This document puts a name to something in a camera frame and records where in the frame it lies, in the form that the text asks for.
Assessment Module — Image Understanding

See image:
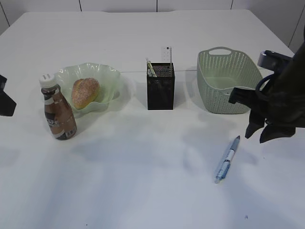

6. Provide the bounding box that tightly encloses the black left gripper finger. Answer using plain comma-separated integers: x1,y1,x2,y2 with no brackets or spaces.
0,75,17,116

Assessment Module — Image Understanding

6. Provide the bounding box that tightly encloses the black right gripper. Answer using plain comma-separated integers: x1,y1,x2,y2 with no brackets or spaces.
228,45,305,143

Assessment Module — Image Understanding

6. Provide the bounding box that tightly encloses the brown plastic drink bottle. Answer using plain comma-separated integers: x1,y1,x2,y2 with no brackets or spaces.
39,74,77,140

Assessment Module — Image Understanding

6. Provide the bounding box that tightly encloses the light blue click pen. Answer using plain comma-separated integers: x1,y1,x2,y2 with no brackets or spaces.
214,136,241,184

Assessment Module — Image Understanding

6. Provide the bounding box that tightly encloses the sugared bread loaf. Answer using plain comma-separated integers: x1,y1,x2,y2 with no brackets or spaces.
71,78,100,110

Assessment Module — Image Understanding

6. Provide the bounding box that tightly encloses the clear plastic ruler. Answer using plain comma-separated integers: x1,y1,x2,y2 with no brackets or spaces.
161,46,172,63

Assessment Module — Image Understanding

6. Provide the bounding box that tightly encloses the cream white click pen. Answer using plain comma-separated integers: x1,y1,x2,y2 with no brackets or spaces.
146,58,157,78

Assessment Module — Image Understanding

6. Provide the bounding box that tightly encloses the green plastic woven basket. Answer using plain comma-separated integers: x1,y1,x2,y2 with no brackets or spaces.
197,47,263,115

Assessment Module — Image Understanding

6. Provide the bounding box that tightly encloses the black mesh pen holder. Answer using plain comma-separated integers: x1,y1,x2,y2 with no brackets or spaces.
147,62,175,110

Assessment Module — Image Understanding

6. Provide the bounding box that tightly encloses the green wavy glass plate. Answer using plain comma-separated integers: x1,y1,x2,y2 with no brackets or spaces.
54,62,122,116

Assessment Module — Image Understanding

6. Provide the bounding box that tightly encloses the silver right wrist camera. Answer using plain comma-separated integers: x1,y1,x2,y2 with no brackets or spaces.
257,50,292,73

